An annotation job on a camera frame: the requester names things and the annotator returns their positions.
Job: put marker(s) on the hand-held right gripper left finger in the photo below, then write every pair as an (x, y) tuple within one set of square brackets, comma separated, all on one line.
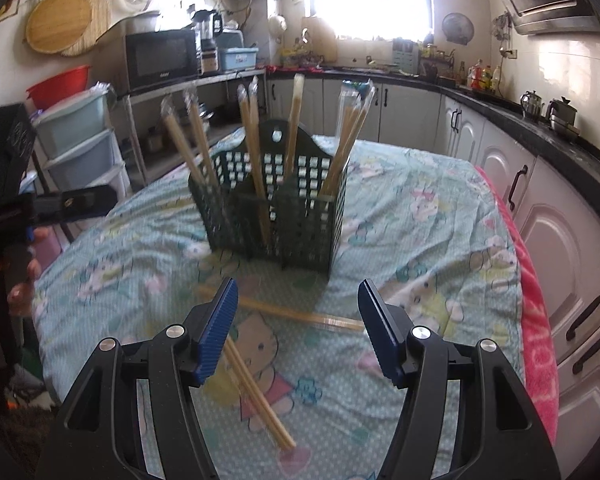
[(217, 330)]

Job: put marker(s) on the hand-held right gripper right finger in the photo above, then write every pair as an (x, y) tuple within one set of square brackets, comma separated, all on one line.
[(380, 330)]

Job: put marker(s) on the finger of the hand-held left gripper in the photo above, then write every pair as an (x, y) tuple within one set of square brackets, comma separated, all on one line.
[(75, 202)]

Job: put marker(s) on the green plastic cutlery basket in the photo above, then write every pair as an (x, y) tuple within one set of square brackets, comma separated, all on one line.
[(305, 230)]

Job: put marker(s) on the person's left hand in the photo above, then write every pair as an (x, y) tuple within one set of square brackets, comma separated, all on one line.
[(34, 269)]

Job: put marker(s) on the plastic drawer unit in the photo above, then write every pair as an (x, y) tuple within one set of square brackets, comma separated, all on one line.
[(75, 135)]

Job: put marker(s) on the red plastic basin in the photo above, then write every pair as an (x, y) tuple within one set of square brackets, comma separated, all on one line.
[(60, 87)]

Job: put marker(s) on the cartoon printed blanket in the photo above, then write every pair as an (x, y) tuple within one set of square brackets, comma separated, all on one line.
[(405, 240)]

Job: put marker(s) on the round woven bamboo tray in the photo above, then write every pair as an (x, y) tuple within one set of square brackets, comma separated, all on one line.
[(55, 20), (100, 25)]

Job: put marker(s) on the pink fleece blanket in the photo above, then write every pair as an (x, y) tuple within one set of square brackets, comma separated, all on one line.
[(537, 320)]

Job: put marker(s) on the black microwave oven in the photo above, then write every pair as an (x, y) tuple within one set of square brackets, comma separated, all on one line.
[(162, 60)]

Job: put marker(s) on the white base cabinets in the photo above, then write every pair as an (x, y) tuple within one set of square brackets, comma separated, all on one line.
[(555, 220)]

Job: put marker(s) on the black blender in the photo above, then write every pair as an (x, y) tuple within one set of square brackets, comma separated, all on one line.
[(209, 35)]

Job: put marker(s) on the light blue plastic box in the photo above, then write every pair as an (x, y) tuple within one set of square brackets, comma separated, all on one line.
[(237, 59)]

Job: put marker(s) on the black kitchen countertop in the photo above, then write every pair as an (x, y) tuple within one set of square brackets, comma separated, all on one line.
[(555, 145)]

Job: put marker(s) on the steel teapot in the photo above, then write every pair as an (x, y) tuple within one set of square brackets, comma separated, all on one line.
[(531, 105)]

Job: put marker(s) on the group of condiment bottles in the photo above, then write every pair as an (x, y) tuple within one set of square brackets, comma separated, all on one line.
[(482, 77)]

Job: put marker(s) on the green countertop rack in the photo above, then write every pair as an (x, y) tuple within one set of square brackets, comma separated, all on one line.
[(406, 56)]

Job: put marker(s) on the stacked steel pot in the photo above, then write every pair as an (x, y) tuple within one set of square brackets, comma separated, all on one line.
[(562, 117)]

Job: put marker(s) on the small round wall fan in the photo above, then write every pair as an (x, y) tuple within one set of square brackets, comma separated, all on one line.
[(458, 27)]

